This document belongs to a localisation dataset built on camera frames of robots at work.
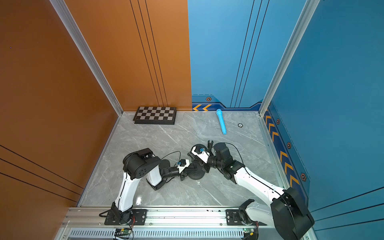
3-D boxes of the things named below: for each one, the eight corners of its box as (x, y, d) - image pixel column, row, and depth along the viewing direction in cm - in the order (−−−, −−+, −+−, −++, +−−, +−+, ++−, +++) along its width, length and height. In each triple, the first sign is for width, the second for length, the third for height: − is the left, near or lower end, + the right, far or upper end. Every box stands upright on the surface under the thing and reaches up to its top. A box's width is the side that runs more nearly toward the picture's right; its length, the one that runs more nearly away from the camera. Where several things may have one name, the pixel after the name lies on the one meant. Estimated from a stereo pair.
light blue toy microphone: (223, 134, 108) (223, 132, 105) (216, 111, 123) (216, 108, 120) (227, 134, 108) (228, 131, 106) (220, 111, 123) (221, 108, 121)
